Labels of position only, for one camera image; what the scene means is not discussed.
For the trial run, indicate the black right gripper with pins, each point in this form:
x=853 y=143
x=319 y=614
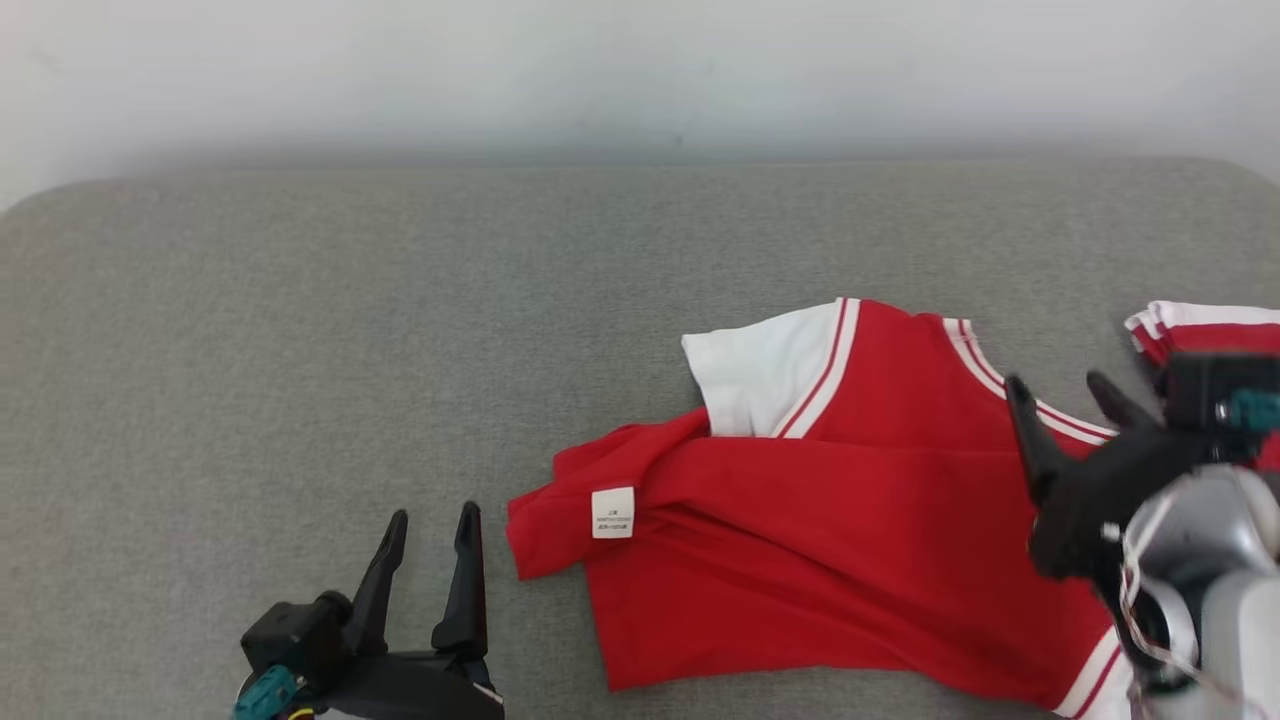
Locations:
x=1100 y=500

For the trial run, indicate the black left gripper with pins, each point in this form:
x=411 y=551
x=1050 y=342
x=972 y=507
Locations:
x=420 y=690

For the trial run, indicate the red shorts with white trim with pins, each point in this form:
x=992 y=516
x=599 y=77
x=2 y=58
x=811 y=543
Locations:
x=1210 y=325

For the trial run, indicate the red white basketball jersey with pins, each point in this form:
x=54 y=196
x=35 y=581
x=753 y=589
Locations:
x=850 y=540

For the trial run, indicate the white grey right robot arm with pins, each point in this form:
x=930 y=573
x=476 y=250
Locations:
x=1220 y=580

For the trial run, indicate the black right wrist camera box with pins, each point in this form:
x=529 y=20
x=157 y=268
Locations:
x=1205 y=395

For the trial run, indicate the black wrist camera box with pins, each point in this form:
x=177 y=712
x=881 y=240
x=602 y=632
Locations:
x=295 y=635
x=1205 y=395

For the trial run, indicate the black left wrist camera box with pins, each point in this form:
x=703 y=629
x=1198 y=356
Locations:
x=295 y=635

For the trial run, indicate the teal right camera connector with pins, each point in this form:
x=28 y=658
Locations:
x=1258 y=410

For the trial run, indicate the teal camera connector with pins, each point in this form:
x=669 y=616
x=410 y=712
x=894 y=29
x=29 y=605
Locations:
x=265 y=695
x=1258 y=410

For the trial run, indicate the teal left camera connector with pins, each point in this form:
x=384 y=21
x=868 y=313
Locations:
x=265 y=695

